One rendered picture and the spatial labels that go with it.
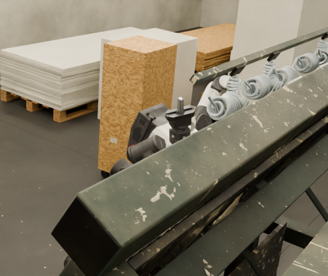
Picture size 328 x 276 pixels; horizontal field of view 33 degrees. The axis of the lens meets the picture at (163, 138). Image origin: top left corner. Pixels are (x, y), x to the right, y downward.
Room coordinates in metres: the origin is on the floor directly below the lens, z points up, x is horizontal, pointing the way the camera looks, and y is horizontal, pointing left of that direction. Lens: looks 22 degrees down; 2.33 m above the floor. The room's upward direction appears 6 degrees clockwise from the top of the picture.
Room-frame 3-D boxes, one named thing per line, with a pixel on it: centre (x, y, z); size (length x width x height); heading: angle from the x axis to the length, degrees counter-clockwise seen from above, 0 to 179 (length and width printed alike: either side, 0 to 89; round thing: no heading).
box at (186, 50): (6.28, 0.25, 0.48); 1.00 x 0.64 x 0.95; 147
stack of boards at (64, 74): (7.08, 0.92, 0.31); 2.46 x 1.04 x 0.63; 147
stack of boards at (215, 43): (9.23, -0.74, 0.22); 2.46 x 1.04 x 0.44; 147
